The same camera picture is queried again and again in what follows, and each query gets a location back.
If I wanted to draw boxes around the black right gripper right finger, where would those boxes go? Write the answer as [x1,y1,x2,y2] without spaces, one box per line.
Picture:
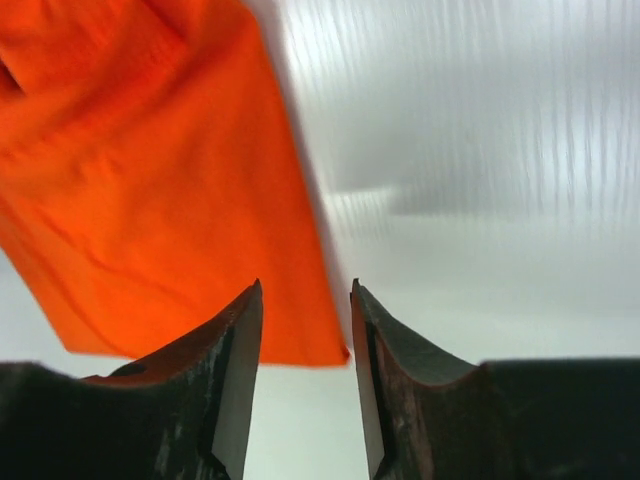
[350,283,639,479]

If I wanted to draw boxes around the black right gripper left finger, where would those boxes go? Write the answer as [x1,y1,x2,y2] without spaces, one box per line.
[1,283,263,480]

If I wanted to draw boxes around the orange t-shirt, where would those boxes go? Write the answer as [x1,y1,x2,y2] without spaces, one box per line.
[1,1,349,367]

